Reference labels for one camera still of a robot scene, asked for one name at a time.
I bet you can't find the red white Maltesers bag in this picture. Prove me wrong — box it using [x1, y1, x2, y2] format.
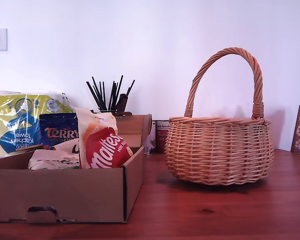
[73, 107, 135, 170]

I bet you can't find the dark brown wooden block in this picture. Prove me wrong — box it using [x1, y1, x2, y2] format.
[116, 93, 129, 117]

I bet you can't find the blue Terry's orange bag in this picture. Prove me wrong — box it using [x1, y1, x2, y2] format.
[39, 112, 80, 151]

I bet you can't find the open brown cardboard box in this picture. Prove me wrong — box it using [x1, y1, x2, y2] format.
[0, 113, 153, 224]

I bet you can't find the woven wicker basket with handle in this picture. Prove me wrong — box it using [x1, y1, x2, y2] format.
[164, 46, 275, 186]

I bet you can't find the tin can with red label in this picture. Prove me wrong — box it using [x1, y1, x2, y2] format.
[154, 119, 171, 154]

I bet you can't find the tin can with white label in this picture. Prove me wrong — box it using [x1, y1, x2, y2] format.
[143, 120, 157, 156]

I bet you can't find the wire stick holder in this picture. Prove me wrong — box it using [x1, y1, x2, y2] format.
[97, 107, 119, 117]

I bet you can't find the kitchen towel roll pack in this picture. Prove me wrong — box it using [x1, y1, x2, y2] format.
[0, 90, 76, 158]

